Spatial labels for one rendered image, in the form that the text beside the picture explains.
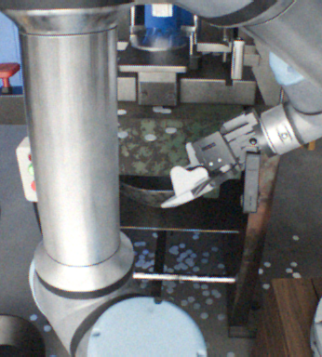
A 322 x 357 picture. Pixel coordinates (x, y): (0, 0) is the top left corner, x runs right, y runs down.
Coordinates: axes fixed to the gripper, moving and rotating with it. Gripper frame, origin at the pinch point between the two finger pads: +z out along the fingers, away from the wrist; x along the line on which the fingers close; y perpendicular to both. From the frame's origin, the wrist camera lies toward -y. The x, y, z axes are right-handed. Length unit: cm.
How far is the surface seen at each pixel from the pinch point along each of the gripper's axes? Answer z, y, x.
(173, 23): 18, 34, -146
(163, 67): -7.3, 19.9, -8.7
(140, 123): 5.5, 11.9, -15.5
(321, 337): -15.0, -34.2, 10.0
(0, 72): 22.8, 36.7, -6.2
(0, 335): 72, -20, -1
